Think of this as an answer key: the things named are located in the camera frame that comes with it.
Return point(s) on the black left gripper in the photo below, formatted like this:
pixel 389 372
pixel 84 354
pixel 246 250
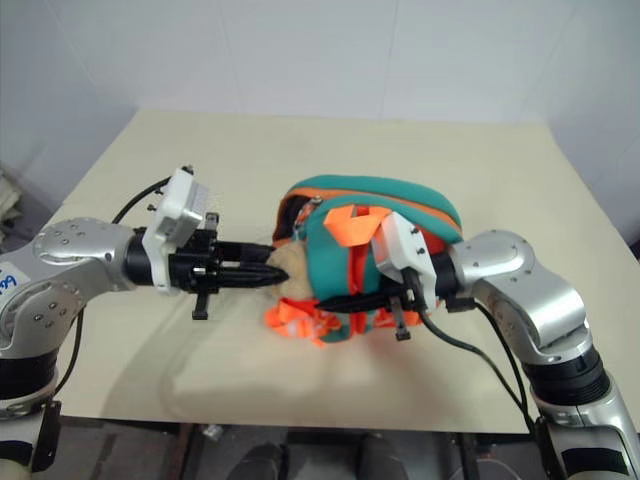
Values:
pixel 200 270

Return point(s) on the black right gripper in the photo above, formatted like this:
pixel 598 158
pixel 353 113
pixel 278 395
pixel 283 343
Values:
pixel 402 292

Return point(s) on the beige plush toy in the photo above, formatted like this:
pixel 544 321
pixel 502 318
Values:
pixel 300 272

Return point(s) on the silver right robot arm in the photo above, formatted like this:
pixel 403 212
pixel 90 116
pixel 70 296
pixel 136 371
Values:
pixel 505 260

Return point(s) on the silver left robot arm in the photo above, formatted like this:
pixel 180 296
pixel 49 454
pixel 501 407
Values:
pixel 70 255

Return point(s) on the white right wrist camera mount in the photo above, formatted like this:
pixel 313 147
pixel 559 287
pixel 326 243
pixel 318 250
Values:
pixel 405 245

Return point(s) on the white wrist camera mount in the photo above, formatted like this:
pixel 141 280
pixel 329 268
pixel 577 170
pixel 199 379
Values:
pixel 175 210
pixel 405 245

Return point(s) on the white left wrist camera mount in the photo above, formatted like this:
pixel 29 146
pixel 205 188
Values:
pixel 175 210

